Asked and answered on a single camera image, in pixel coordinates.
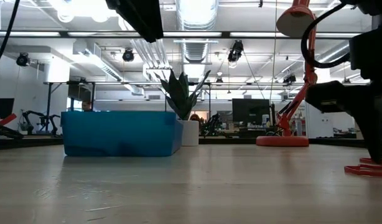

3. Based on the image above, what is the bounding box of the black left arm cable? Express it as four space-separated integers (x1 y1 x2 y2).
0 0 21 73

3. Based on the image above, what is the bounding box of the silver ceiling air duct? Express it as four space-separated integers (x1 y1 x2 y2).
175 0 220 65

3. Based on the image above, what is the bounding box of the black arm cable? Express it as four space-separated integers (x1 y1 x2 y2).
0 0 21 73
300 2 353 70

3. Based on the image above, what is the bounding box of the black background monitor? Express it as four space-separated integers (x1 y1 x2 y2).
231 98 271 129

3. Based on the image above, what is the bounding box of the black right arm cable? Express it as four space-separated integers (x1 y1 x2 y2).
300 2 353 70

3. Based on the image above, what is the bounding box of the green plant in white pot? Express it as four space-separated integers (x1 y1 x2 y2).
154 68 212 147

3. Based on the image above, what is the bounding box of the blue plastic bin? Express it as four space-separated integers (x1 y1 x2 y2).
60 110 184 157

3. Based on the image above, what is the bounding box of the red rubber band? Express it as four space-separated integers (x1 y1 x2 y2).
343 157 382 178

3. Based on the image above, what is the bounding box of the red slanted bar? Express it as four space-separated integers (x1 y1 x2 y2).
0 113 17 128

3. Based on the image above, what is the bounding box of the black ceiling spotlight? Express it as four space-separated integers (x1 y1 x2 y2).
16 52 30 67
227 39 245 63
121 48 135 63

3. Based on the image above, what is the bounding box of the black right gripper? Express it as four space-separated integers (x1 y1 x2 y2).
305 18 382 165

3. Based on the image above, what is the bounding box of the black wall screen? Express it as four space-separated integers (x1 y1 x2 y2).
0 97 16 120

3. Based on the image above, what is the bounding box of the black background rig frame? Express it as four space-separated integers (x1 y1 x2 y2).
43 80 97 134

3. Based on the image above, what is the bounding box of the red desk lamp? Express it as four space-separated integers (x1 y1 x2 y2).
255 0 319 148

